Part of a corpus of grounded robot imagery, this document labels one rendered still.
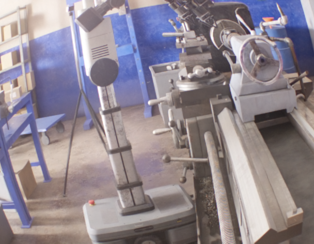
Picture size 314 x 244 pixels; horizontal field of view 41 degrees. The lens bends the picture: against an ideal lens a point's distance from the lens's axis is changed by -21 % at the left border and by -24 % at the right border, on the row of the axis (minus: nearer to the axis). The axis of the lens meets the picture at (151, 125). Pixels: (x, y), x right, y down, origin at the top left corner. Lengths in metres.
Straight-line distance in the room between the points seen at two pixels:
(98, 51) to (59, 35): 4.10
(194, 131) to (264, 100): 0.49
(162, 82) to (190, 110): 2.82
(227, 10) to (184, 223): 1.43
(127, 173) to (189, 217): 0.43
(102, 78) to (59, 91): 4.18
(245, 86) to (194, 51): 0.58
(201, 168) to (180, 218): 0.40
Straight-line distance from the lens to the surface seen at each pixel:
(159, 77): 5.20
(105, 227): 2.71
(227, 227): 1.41
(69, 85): 6.72
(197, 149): 2.40
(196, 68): 2.36
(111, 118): 2.70
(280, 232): 1.12
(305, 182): 1.62
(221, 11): 3.21
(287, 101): 2.07
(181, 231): 2.75
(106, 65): 2.60
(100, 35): 2.57
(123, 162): 2.76
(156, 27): 6.50
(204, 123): 2.37
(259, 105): 2.04
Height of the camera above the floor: 1.41
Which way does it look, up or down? 15 degrees down
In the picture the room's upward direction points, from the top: 12 degrees counter-clockwise
